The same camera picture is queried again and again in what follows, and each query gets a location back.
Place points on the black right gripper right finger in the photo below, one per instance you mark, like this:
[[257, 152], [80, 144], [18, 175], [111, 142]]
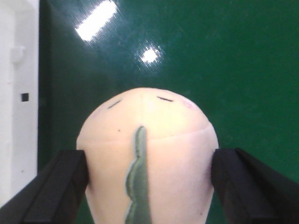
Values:
[[251, 192]]

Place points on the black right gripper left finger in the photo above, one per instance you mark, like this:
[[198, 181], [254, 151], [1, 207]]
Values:
[[53, 196]]

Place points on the yellow plush toy green stripe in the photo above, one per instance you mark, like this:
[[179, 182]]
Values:
[[149, 154]]

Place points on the white plastic Totelife crate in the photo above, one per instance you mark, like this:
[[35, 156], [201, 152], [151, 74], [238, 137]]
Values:
[[19, 49]]

